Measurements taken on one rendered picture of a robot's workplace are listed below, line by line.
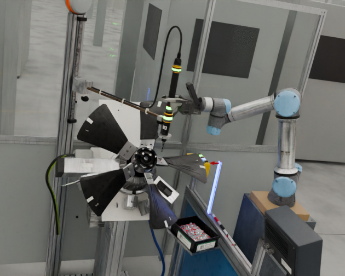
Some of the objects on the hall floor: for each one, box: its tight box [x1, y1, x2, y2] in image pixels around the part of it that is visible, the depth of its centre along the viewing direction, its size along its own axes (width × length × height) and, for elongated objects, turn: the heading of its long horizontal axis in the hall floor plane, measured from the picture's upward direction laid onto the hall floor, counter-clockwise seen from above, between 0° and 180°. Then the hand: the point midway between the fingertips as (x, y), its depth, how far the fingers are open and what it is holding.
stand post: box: [94, 221, 110, 276], centre depth 273 cm, size 4×9×115 cm, turn 84°
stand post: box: [104, 221, 129, 276], centre depth 257 cm, size 4×9×91 cm, turn 84°
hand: (165, 97), depth 215 cm, fingers closed on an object, 4 cm apart
